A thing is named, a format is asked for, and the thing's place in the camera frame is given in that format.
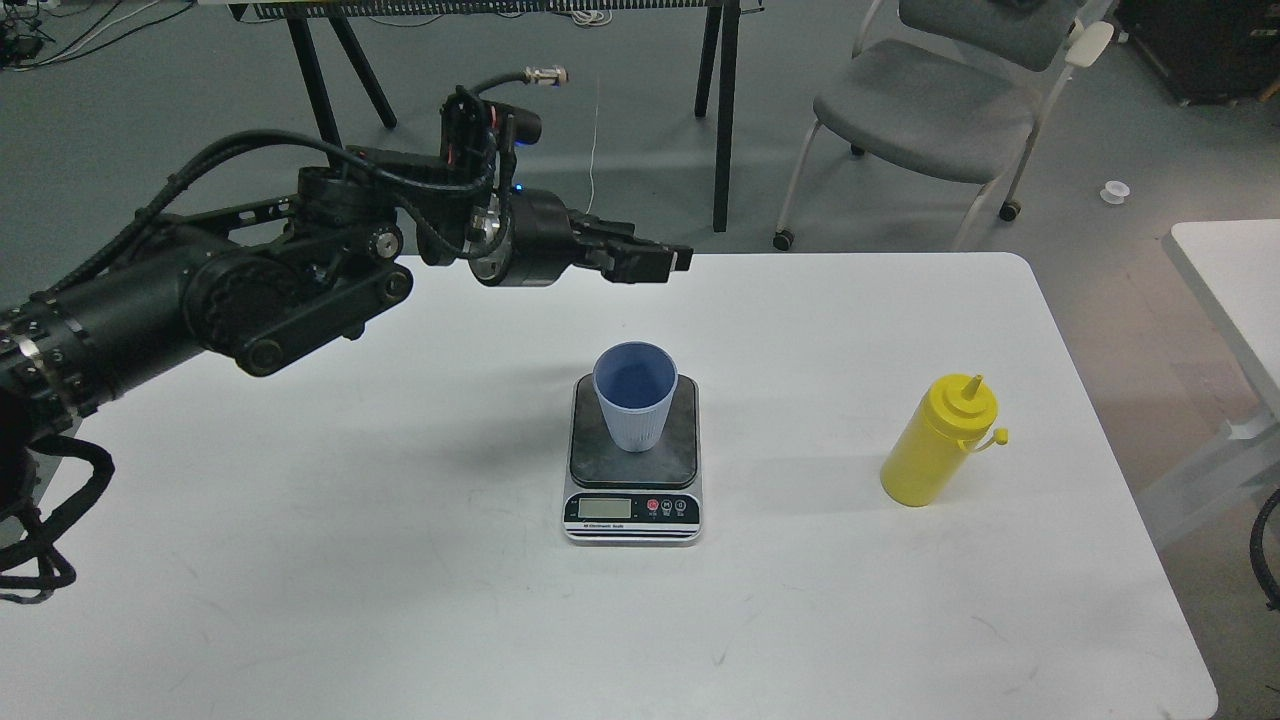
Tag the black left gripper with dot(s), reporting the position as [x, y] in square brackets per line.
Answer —
[547, 238]

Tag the small white spool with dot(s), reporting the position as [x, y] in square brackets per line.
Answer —
[1114, 192]

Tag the black digital kitchen scale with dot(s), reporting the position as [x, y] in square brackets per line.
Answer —
[611, 496]

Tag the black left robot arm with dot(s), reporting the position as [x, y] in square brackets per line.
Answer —
[267, 283]

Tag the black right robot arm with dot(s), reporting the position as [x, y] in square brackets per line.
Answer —
[1263, 574]

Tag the black box top right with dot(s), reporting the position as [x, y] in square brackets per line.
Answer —
[1206, 52]

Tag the blue ribbed plastic cup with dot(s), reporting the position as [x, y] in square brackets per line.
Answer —
[635, 384]

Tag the yellow squeeze bottle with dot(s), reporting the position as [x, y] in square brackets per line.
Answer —
[954, 420]

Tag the grey office chair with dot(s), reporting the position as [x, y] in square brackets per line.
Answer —
[941, 117]

